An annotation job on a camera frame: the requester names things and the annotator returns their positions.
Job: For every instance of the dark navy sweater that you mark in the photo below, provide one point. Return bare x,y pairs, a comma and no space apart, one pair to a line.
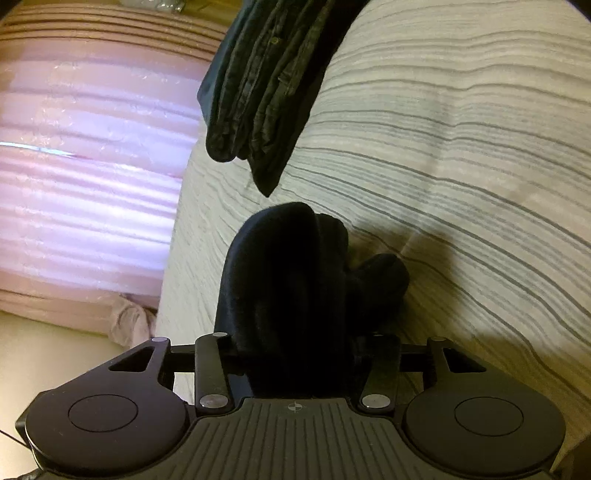
286,286

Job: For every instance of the striped grey bedsheet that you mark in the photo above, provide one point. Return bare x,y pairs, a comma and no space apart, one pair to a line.
438,161

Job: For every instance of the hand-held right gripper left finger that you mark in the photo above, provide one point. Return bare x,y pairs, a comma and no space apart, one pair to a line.
212,364

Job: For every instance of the navy pants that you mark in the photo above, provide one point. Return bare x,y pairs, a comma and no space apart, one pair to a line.
207,92

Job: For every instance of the pink curtain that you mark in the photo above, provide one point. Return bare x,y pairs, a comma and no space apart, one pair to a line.
92,184

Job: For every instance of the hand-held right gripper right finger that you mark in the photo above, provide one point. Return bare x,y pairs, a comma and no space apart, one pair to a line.
383,369

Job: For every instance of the dark grey shirt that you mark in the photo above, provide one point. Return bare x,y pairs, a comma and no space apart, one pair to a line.
263,92

